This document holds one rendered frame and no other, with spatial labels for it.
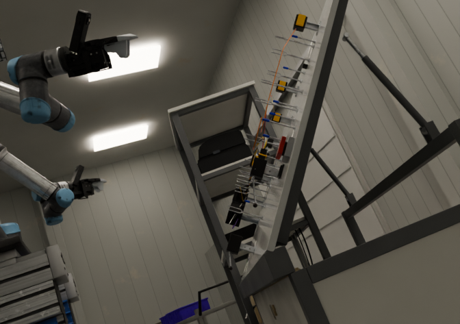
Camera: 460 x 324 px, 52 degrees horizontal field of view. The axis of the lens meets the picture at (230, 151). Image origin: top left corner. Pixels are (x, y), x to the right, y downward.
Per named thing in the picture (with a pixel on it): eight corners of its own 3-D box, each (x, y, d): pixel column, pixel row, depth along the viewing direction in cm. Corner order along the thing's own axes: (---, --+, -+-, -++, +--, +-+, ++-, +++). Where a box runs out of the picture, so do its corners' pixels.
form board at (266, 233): (244, 284, 223) (240, 283, 223) (295, 96, 256) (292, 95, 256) (274, 252, 112) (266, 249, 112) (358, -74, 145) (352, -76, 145)
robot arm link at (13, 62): (21, 92, 135) (20, 66, 137) (58, 83, 134) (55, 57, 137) (5, 81, 127) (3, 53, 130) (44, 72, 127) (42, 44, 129)
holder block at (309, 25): (317, 28, 178) (294, 22, 179) (322, 20, 167) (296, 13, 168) (314, 40, 178) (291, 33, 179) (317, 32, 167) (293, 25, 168)
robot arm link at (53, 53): (52, 50, 135) (40, 49, 127) (67, 46, 134) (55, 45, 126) (59, 76, 136) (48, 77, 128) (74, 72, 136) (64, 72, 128)
